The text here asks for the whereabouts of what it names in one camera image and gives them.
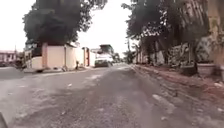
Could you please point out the white vehicle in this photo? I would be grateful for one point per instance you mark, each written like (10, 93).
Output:
(103, 60)

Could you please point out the grey planter pot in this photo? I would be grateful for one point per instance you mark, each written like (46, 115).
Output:
(205, 69)

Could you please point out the weathered concrete pillar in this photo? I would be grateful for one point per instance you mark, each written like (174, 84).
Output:
(216, 30)

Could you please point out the large dark tree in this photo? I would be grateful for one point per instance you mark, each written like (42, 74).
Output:
(56, 23)

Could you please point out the reddish dirt verge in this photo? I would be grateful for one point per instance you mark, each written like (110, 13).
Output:
(186, 80)

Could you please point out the row of trees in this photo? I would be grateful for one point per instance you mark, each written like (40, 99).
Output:
(150, 20)

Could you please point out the low pale building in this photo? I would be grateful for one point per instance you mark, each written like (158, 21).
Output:
(7, 56)

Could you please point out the grey asphalt road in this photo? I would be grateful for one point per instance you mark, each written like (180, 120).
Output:
(100, 100)

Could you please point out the pale boundary wall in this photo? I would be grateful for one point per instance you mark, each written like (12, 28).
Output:
(56, 56)

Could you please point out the wall with graffiti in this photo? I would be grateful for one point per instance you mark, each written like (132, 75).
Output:
(180, 55)

